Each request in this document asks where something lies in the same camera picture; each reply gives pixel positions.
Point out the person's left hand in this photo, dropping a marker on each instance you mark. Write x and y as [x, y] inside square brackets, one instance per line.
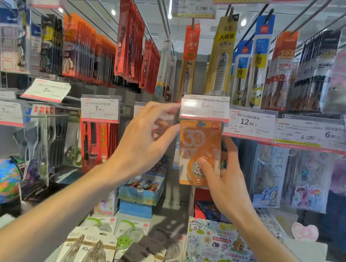
[137, 144]

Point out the person's right hand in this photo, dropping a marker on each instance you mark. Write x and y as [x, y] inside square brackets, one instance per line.
[228, 190]

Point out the person's right thumb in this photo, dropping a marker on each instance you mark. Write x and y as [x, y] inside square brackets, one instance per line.
[206, 167]

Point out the person's left thumb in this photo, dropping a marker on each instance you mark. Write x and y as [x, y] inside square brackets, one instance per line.
[166, 138]

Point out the orange correction tape packet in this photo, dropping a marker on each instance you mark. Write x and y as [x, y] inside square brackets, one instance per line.
[197, 147]

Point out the person's left forearm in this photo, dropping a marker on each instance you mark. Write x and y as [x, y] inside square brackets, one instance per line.
[44, 214]

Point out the person's right forearm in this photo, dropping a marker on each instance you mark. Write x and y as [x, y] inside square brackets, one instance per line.
[276, 260]

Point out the red box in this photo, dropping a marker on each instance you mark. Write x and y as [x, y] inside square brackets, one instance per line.
[206, 205]

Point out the blue card display box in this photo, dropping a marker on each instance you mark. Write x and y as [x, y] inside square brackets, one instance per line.
[140, 189]

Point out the blue cartoon sticker packet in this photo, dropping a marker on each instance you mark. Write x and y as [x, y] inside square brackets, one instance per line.
[268, 179]

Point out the white blue pen packets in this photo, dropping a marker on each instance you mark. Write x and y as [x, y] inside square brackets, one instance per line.
[166, 70]

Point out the row of red cutter packets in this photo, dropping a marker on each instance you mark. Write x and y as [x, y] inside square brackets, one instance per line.
[96, 146]

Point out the plain blue box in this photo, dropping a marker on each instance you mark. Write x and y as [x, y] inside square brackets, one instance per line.
[135, 209]

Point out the orange refill packet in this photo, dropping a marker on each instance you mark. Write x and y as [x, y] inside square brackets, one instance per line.
[189, 60]

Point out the colourful cartoon sticker book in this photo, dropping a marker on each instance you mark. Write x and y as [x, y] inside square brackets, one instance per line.
[215, 251]

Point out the small pastel card box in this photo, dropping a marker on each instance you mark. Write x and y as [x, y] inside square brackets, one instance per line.
[108, 204]

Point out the green scissors packet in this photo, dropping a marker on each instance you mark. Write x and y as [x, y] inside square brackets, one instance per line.
[74, 146]

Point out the grey clear correction tape packet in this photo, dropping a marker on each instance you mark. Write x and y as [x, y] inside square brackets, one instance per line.
[172, 255]

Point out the yellow refill packet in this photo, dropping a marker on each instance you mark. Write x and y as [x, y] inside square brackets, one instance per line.
[221, 57]

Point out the short blue pen packet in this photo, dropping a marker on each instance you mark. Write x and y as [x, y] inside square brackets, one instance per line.
[241, 75]

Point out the white green correction tape packet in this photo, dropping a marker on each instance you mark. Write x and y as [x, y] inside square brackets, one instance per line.
[129, 235]
[100, 224]

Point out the pony sticker packet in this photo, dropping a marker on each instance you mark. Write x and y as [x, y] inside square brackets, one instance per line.
[310, 184]

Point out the row of tall red packets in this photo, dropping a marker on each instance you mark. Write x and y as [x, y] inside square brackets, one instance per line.
[128, 38]

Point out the dark grey correction tape packet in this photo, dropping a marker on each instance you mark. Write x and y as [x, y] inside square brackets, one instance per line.
[138, 258]

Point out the pink heart eraser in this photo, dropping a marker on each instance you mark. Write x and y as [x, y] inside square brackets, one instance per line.
[304, 231]

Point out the tall blue pen packet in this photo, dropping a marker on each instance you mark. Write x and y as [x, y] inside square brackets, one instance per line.
[260, 61]

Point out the row of orange pen packets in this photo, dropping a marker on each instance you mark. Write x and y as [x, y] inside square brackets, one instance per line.
[279, 72]

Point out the row of orange hanging packets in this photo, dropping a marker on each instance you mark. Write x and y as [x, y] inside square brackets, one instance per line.
[83, 49]

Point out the row of grey scissors packets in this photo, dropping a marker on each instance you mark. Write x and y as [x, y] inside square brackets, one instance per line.
[40, 143]

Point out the beige clear correction tape packet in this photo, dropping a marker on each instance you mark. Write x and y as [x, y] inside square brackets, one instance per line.
[69, 251]
[96, 255]

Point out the row of black pen packets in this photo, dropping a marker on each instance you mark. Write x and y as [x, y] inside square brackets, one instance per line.
[314, 73]

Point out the grey metal display hooks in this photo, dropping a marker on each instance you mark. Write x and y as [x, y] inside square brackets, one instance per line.
[96, 10]

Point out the row of black hanging packets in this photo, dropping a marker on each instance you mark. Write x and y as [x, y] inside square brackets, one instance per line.
[51, 44]

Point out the row of label sticker packets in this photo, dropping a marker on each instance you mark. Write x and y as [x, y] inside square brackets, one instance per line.
[12, 41]

